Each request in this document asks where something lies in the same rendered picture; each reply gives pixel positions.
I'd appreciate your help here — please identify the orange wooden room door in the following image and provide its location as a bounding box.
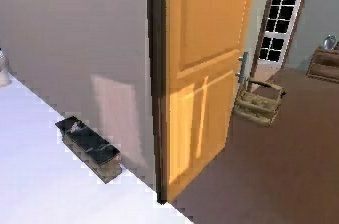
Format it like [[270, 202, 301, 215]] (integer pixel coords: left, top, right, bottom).
[[147, 0, 254, 205]]

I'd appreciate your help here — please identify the black topped low box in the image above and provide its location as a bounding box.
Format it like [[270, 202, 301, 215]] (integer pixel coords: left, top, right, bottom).
[[54, 115, 123, 184]]

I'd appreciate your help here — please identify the tan wooden crate basket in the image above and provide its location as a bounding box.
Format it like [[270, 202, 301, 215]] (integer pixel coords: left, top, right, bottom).
[[232, 77, 287, 128]]

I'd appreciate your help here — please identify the white framed glass door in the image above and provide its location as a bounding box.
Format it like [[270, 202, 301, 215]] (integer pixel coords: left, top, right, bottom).
[[249, 0, 306, 84]]

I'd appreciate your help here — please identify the brown wooden nightstand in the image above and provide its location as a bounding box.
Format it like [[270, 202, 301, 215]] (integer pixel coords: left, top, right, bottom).
[[306, 47, 339, 84]]

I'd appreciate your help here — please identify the silver kettle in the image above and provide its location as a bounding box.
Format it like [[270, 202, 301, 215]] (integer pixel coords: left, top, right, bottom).
[[322, 34, 338, 52]]

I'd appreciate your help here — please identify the grey door handle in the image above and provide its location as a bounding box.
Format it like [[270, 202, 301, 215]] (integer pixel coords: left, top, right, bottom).
[[235, 51, 249, 84]]

